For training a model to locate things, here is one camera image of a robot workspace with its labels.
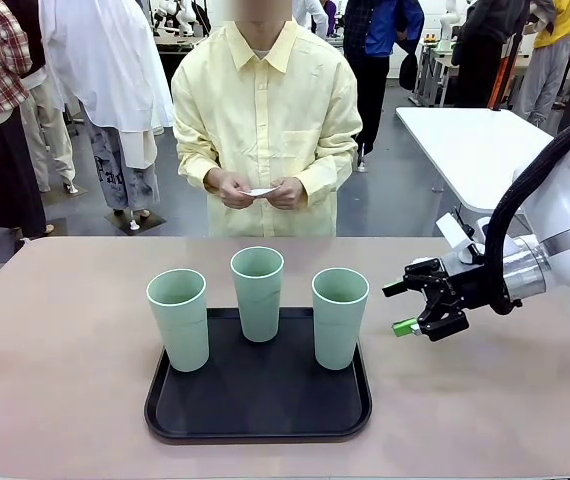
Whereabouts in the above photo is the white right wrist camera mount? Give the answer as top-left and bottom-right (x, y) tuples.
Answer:
(410, 212), (492, 267)

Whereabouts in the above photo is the black hanging bag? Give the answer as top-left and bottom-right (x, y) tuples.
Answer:
(398, 49), (419, 92)

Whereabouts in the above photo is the person's right forearm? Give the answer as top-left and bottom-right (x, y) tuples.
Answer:
(173, 132), (226, 194)

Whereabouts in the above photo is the person in yellow jacket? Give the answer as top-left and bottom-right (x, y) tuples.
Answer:
(512, 0), (570, 126)

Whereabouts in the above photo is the person's left forearm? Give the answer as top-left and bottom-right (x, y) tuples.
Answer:
(294, 137), (362, 207)

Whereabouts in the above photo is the person in black jacket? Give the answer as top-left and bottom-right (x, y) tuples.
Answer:
(451, 0), (531, 109)

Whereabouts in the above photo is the person's right hand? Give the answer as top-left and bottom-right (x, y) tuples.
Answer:
(203, 168), (261, 210)

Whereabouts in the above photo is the person in beige trousers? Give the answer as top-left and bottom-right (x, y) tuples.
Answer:
(17, 69), (77, 195)

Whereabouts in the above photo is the person's left hand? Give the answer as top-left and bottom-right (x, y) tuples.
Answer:
(263, 177), (311, 211)

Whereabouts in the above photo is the mint green plastic cup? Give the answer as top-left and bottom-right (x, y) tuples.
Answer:
(311, 267), (370, 372)
(229, 246), (286, 344)
(145, 268), (211, 373)

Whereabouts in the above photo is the person in yellow shirt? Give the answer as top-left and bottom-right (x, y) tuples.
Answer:
(170, 0), (364, 238)

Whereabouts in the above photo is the white folding table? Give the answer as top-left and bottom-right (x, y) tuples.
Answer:
(395, 106), (556, 214)

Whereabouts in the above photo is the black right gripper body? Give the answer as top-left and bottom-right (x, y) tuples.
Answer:
(429, 249), (509, 312)

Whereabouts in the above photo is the black plastic serving tray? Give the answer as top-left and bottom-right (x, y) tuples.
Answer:
(143, 306), (373, 444)

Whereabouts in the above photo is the orange and black stand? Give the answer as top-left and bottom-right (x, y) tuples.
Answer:
(487, 29), (524, 111)

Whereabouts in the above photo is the person in blue shirt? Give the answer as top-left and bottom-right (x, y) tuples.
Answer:
(343, 0), (425, 174)

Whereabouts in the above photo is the black sleeved cable bundle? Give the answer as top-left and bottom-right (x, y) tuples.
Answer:
(483, 119), (570, 316)

